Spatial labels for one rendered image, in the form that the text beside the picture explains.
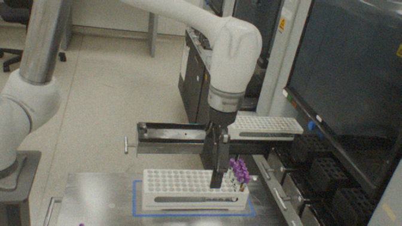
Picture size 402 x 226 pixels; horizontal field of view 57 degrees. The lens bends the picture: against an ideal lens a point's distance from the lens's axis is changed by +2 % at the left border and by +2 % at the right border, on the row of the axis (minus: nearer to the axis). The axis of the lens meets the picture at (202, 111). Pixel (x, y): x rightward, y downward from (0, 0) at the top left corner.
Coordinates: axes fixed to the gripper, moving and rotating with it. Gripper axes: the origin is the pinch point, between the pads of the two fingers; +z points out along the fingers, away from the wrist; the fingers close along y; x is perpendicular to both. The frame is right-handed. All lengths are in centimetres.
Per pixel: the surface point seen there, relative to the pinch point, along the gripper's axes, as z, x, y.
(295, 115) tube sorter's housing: 6, 47, -46
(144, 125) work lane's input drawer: 11.0, -16.8, -39.8
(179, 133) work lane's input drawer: 12.5, -3.3, -37.6
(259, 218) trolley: 11.0, 14.7, 8.2
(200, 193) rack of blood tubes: 4.9, -3.0, 4.8
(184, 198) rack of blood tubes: 10.4, -6.3, 1.0
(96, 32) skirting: 89, -62, -385
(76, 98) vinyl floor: 92, -64, -210
